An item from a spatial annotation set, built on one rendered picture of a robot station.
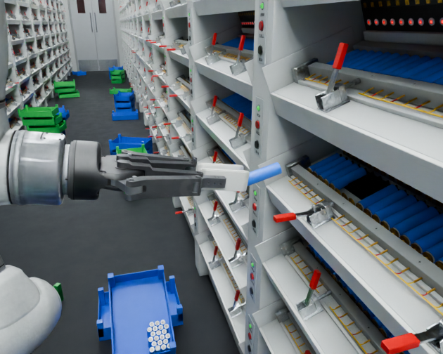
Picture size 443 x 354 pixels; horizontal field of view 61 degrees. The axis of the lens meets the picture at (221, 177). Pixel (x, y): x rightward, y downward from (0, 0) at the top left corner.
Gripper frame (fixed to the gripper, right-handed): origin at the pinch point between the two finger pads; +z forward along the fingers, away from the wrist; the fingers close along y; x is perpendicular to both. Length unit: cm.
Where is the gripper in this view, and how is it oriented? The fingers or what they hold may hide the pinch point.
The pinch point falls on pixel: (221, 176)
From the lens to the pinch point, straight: 53.7
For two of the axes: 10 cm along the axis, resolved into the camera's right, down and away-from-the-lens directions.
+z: 9.5, 0.4, 3.2
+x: -1.5, 9.3, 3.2
